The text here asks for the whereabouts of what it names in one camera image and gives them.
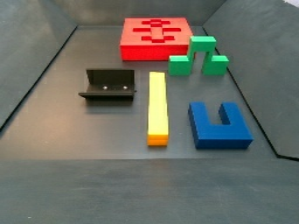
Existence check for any black angle fixture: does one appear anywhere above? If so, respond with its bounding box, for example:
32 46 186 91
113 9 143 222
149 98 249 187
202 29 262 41
79 68 137 101

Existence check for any red slotted board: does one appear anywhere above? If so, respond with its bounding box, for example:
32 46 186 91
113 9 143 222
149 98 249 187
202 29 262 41
119 17 193 61

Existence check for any yellow long bar block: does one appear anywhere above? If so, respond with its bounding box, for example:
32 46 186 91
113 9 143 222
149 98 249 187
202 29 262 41
147 72 170 146

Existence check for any blue U-shaped block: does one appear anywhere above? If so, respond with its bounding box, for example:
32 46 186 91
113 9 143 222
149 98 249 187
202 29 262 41
189 102 254 149

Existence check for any green arch block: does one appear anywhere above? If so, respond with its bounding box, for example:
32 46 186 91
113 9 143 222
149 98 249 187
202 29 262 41
169 36 230 75

